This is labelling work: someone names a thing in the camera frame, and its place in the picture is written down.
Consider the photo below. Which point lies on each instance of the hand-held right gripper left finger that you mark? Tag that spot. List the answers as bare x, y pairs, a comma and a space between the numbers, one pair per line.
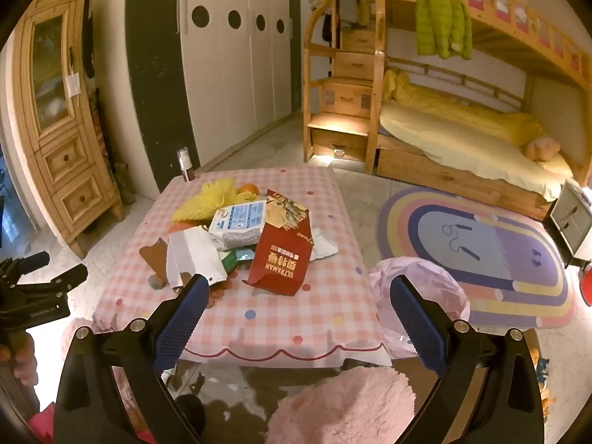
185, 319

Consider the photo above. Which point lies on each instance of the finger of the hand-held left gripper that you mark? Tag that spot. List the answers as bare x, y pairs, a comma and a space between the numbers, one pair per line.
27, 262
64, 277

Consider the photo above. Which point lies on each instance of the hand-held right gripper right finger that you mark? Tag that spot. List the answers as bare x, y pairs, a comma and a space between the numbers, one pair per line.
418, 328

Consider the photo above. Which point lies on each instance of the pink plastic trash bag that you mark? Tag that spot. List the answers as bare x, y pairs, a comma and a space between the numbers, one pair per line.
425, 282

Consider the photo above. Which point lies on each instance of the white paper bag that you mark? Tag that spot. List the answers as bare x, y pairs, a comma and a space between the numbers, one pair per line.
194, 254

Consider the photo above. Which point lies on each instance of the white tissue paper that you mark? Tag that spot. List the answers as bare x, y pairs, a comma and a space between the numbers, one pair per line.
323, 246

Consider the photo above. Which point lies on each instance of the person's left hand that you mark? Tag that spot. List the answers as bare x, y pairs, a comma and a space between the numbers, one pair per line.
18, 356

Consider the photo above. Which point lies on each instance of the orange peel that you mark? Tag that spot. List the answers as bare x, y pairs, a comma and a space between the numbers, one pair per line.
218, 292

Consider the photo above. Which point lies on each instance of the small grey wad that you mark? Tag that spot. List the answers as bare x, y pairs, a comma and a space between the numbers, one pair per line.
156, 282

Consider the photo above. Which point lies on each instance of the brown card piece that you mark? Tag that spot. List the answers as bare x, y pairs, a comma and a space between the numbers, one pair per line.
155, 256

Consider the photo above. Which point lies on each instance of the green packet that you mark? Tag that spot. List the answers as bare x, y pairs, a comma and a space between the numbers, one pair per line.
238, 259

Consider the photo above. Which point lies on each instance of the orange fuzzy cloth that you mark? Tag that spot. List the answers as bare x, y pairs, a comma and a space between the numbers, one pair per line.
178, 228

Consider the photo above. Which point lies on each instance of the pink checked tablecloth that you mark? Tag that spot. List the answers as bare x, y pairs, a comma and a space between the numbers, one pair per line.
286, 319

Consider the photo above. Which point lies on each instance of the pastel rainbow rug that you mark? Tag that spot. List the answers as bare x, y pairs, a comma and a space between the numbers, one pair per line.
518, 286

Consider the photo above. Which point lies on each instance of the red snack bag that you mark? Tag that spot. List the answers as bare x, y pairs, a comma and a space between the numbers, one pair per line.
277, 263

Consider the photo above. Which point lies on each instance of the pink fluffy stool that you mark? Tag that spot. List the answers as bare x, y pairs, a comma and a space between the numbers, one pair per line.
342, 407

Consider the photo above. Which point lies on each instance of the white packet with blue label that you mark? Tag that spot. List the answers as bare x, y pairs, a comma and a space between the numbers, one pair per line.
238, 222

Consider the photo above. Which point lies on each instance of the wooden cabinet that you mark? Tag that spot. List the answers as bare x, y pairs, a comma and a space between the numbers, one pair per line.
64, 157

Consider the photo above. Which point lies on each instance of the yellow fluffy pom-pom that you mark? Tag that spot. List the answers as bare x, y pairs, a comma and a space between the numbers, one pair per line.
208, 199

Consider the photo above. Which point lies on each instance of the colourful plastic toy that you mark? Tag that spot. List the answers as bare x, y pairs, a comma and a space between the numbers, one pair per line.
541, 374

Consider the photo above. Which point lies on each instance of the orange fruit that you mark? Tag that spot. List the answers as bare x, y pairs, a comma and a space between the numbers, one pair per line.
249, 188

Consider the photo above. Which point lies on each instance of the wooden bunk bed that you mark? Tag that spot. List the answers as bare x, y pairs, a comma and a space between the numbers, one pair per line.
462, 180

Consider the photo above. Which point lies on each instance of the spray bottle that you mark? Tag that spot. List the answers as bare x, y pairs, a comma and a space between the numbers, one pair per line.
186, 164

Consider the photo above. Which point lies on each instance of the red round object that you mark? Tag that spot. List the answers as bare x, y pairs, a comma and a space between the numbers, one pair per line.
586, 286

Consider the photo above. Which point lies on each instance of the white paper note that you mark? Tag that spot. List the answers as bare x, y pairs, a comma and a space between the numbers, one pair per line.
74, 85

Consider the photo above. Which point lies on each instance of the pale yellow bed sheet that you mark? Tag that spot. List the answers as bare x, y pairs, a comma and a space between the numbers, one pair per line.
462, 148

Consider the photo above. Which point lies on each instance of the small white nightstand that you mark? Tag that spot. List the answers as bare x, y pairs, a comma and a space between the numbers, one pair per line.
571, 222

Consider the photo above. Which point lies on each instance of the pink plush toy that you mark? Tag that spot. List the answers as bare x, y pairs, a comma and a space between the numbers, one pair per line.
541, 148

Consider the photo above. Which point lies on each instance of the yellow blanket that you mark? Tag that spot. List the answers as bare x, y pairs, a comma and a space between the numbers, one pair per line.
462, 111

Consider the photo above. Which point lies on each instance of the wooden stair drawer unit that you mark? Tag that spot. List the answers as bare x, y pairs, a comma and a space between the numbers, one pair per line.
347, 97

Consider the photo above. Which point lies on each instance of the white wardrobe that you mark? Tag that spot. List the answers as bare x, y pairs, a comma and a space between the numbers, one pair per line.
231, 78

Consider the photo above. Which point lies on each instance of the green puffer jacket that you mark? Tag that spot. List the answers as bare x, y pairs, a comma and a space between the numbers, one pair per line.
439, 14

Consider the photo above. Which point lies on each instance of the pile of clothes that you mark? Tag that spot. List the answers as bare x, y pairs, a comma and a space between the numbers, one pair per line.
347, 0

